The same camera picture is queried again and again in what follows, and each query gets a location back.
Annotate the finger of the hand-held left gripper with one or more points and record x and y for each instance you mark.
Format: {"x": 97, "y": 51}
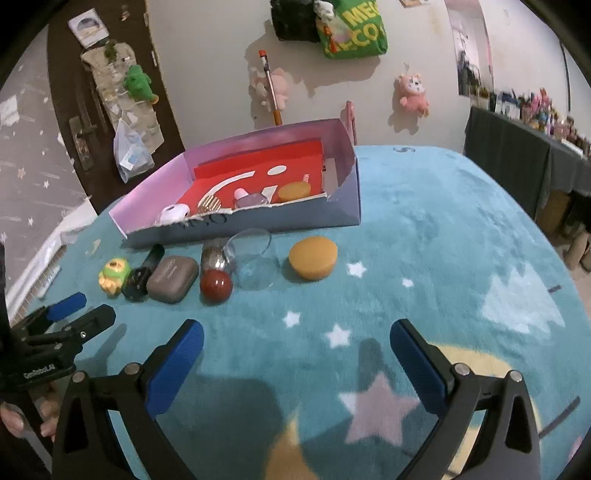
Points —
{"x": 69, "y": 303}
{"x": 94, "y": 323}

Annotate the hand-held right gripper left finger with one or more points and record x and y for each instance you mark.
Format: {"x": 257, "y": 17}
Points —
{"x": 178, "y": 364}

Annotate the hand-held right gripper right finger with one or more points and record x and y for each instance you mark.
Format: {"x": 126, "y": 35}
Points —
{"x": 418, "y": 364}

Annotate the yellow-green toy figure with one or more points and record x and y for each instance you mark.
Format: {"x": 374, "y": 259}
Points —
{"x": 114, "y": 276}

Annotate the grey-brown eyeshadow case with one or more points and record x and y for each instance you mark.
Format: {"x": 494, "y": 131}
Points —
{"x": 173, "y": 279}

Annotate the dark speckled glass bottle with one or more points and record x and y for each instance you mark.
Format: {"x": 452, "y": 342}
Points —
{"x": 212, "y": 259}

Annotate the clear glass cup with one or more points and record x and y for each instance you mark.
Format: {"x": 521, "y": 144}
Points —
{"x": 254, "y": 272}

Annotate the white round device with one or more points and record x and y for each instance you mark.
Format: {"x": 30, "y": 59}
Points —
{"x": 171, "y": 214}

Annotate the amber pudding-shaped block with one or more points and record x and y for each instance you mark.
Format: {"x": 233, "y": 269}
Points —
{"x": 313, "y": 258}
{"x": 294, "y": 191}

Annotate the gold studded cylinder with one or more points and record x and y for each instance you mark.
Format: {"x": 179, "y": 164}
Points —
{"x": 210, "y": 203}

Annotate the pink nail polish bottle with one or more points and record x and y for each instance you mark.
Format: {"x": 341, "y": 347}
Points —
{"x": 251, "y": 199}

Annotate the pink cardboard box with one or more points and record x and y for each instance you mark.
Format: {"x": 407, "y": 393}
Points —
{"x": 295, "y": 217}

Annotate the person's left hand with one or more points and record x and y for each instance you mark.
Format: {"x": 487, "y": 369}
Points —
{"x": 48, "y": 417}

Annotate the teal star-print blanket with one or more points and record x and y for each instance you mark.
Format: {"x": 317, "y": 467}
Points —
{"x": 415, "y": 286}

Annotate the clear plastic bag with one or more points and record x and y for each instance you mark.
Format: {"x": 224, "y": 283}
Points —
{"x": 131, "y": 157}

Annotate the beige hanging organizer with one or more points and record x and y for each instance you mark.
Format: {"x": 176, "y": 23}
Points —
{"x": 111, "y": 106}

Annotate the dark wooden door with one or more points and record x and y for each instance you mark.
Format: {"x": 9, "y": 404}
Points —
{"x": 64, "y": 92}

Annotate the dark cloth-covered table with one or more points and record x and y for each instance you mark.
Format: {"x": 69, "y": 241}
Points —
{"x": 508, "y": 152}

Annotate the green plush toy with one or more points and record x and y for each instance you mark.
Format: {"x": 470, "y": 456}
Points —
{"x": 138, "y": 83}

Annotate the pink dustpan and broom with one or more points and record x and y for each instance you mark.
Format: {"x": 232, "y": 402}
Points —
{"x": 351, "y": 122}

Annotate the pink plush toy red cheeks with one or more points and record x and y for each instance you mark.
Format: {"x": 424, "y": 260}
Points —
{"x": 411, "y": 94}

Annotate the white paper sheet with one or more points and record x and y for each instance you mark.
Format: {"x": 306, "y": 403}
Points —
{"x": 87, "y": 25}

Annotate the row of cosmetic bottles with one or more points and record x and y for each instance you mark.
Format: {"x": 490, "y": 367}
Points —
{"x": 540, "y": 113}

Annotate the pink pig plush toy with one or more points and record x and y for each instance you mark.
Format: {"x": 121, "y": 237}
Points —
{"x": 279, "y": 87}

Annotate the green tote bag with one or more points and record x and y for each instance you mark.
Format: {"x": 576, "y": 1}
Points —
{"x": 355, "y": 32}

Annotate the black backpack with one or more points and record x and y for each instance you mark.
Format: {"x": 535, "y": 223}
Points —
{"x": 293, "y": 21}

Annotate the small white plush toy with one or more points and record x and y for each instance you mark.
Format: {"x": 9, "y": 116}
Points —
{"x": 324, "y": 8}

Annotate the wall poster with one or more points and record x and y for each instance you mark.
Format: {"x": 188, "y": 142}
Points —
{"x": 415, "y": 2}

